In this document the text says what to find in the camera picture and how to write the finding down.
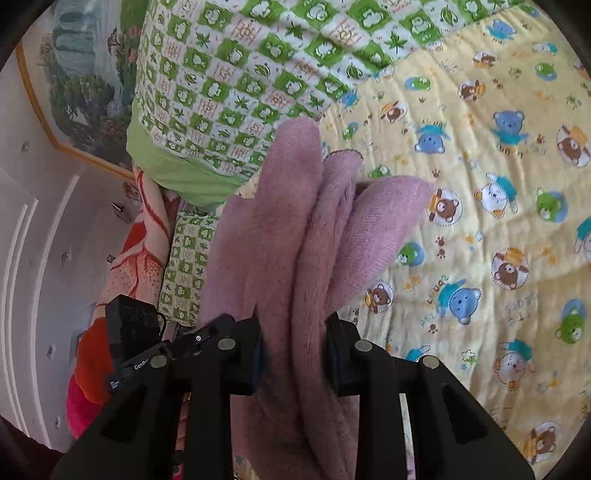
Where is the pink fleece baby garment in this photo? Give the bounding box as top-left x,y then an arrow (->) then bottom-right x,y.
200,118 -> 432,479

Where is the small green checkered pillow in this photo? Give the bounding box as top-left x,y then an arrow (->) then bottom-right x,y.
158,212 -> 217,327

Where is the red orange floral blanket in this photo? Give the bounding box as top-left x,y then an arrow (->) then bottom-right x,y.
66,167 -> 179,438

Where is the yellow bear print quilt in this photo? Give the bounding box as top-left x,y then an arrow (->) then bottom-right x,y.
318,1 -> 590,479

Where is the green white checkered quilt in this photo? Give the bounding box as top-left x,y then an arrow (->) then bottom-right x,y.
125,0 -> 528,211

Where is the framed waterfall landscape painting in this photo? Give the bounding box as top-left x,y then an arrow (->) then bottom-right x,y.
16,0 -> 148,179

